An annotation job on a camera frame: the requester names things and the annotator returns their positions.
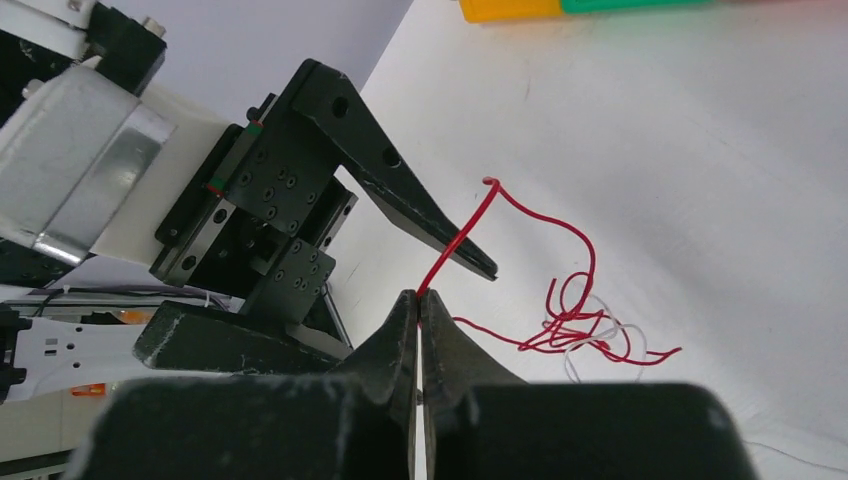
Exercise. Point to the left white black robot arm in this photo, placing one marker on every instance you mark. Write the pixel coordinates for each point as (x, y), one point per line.
(41, 40)

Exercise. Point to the green plastic bin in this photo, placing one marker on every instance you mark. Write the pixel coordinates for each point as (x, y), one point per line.
(575, 7)

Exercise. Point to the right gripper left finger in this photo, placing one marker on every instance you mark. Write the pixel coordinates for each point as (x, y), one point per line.
(377, 430)

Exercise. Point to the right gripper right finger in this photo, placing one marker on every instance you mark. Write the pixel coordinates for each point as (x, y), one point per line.
(453, 365)

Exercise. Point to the yellow plastic bin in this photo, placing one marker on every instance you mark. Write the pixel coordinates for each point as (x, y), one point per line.
(483, 11)

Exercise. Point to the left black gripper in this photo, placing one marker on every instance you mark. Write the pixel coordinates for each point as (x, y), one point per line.
(254, 222)

